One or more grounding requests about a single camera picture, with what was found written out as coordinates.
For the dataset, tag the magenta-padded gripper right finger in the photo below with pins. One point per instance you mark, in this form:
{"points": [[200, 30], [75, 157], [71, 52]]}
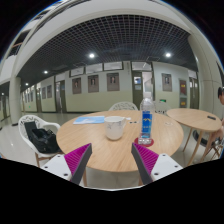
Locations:
{"points": [[146, 160]]}

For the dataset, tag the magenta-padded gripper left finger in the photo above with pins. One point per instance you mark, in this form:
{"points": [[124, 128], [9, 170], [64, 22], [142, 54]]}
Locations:
{"points": [[78, 158]]}

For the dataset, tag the clear blue-labelled water bottle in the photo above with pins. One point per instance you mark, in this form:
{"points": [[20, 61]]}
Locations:
{"points": [[146, 123]]}

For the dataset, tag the flat round red coaster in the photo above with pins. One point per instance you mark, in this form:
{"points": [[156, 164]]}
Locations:
{"points": [[136, 142]]}

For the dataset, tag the black bag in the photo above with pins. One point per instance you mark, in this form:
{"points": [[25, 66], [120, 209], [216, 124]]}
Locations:
{"points": [[43, 140]]}

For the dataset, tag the light blue mouse pad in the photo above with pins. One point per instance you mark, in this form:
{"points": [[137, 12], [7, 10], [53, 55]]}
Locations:
{"points": [[88, 120]]}

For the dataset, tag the white cup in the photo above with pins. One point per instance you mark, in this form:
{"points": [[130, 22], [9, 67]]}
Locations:
{"points": [[114, 130]]}

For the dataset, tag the green exit sign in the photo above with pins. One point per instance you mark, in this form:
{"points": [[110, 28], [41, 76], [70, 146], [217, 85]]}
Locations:
{"points": [[162, 100]]}

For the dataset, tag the round wooden side table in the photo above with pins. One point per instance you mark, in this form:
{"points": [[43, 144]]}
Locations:
{"points": [[195, 118]]}

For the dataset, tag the black phone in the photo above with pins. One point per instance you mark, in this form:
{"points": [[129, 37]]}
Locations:
{"points": [[211, 117]]}

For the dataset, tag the person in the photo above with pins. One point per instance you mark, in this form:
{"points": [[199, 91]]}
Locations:
{"points": [[221, 96]]}

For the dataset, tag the round ceiling lights group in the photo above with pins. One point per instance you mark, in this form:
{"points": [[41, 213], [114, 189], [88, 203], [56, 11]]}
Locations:
{"points": [[91, 55]]}

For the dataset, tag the framed wall portraits group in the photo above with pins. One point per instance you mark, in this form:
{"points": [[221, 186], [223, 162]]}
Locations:
{"points": [[113, 82]]}

